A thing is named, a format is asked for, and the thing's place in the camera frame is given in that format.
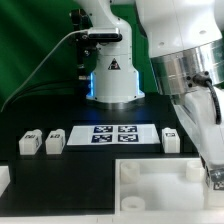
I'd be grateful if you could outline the black camera on mount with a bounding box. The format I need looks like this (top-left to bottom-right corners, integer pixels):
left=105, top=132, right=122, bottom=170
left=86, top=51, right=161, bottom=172
left=87, top=28, right=122, bottom=42

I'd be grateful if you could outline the white obstacle fence bar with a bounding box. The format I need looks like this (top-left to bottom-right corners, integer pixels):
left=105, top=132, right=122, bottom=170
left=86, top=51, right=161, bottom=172
left=0, top=166, right=10, bottom=197

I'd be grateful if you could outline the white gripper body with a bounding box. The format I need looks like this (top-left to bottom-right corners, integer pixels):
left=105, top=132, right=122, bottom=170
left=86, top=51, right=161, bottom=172
left=174, top=87, right=224, bottom=167

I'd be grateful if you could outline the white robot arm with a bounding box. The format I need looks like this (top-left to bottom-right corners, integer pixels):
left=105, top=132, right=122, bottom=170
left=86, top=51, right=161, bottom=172
left=74, top=0, right=224, bottom=170

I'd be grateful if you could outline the grey camera cable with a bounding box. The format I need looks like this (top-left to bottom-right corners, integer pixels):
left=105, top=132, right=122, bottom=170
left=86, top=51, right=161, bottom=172
left=0, top=29, right=90, bottom=113

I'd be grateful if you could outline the white sheet with tags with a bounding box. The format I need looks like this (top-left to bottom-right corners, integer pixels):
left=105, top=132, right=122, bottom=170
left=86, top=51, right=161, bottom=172
left=68, top=124, right=160, bottom=146

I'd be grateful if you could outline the white square table top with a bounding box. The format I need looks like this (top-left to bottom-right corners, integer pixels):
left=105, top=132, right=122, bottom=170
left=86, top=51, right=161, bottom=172
left=115, top=158, right=224, bottom=214

